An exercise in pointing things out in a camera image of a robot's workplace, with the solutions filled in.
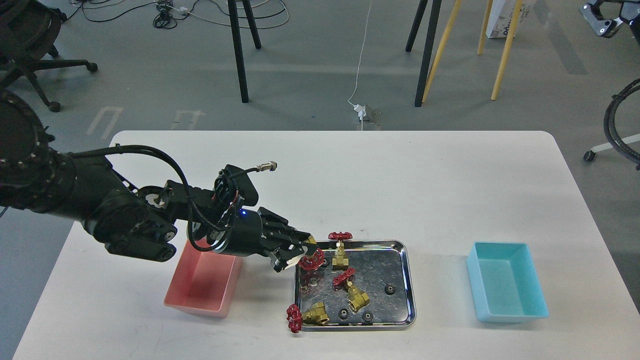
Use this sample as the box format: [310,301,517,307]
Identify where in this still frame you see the shiny metal tray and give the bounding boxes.
[294,240,416,332]

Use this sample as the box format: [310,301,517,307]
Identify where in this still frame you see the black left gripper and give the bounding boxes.
[215,207,316,272]

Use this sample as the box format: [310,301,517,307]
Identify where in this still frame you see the black office chair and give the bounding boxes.
[0,0,98,113]

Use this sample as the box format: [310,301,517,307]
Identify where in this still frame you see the brass valve bottom red handle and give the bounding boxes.
[286,301,330,334]

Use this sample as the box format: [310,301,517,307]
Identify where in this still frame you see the black floor cables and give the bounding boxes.
[67,0,290,30]

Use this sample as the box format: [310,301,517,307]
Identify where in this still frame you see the white cardboard box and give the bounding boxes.
[485,0,537,39]

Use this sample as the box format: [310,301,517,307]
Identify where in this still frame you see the white cable with plug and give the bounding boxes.
[347,0,374,132]

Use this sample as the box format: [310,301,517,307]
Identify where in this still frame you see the light blue plastic box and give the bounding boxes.
[466,242,549,324]

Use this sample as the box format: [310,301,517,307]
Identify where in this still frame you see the black stand legs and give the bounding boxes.
[405,0,442,108]

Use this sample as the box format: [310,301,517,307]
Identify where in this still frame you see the yellow wooden stand legs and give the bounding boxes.
[422,0,524,104]

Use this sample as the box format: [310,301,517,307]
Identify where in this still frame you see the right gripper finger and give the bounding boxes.
[580,0,640,39]

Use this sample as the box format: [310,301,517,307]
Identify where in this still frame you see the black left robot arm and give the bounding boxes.
[0,89,323,272]

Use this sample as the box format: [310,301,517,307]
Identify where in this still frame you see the brass valve top red handle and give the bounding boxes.
[327,232,353,271]

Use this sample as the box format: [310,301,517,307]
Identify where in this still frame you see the brass valve red handle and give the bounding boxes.
[331,267,371,313]
[286,301,330,334]
[297,235,325,271]
[327,232,353,271]

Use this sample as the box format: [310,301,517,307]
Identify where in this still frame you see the pink plastic box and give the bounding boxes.
[163,242,243,319]

